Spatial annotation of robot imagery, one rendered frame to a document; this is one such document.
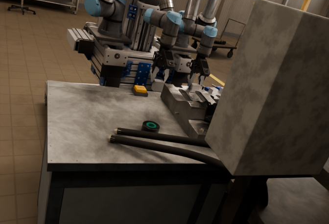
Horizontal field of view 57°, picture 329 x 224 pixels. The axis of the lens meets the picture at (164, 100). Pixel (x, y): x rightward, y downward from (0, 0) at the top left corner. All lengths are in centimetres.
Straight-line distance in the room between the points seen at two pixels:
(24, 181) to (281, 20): 192
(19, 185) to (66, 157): 112
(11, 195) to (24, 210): 15
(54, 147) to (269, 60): 80
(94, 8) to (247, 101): 118
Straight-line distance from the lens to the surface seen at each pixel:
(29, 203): 210
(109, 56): 176
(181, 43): 206
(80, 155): 114
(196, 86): 179
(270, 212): 123
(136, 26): 203
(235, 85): 77
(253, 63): 73
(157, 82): 154
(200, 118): 147
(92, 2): 173
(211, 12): 202
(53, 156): 112
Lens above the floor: 147
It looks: 23 degrees down
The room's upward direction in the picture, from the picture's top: 16 degrees clockwise
